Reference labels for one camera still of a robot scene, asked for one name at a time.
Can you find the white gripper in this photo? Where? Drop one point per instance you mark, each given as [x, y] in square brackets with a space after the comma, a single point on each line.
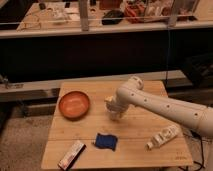
[113, 103]

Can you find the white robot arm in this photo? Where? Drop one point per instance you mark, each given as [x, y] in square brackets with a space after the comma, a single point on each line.
[196, 117]

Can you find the orange wooden bowl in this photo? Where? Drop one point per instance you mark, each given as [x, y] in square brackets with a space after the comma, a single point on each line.
[74, 105]

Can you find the blue folded cloth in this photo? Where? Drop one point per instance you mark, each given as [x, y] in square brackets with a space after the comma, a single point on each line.
[106, 141]

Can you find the wooden table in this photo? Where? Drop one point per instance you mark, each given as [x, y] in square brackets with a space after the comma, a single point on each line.
[133, 132]

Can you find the white plastic bottle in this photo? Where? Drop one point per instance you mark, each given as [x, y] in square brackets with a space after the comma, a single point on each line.
[163, 137]

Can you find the black bag on shelf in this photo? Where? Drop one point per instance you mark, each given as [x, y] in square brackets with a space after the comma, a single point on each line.
[112, 17]

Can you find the red items on shelf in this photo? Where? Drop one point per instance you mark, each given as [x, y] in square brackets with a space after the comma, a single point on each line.
[134, 13]

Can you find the metal shelf post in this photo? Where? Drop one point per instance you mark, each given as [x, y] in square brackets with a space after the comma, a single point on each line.
[83, 11]

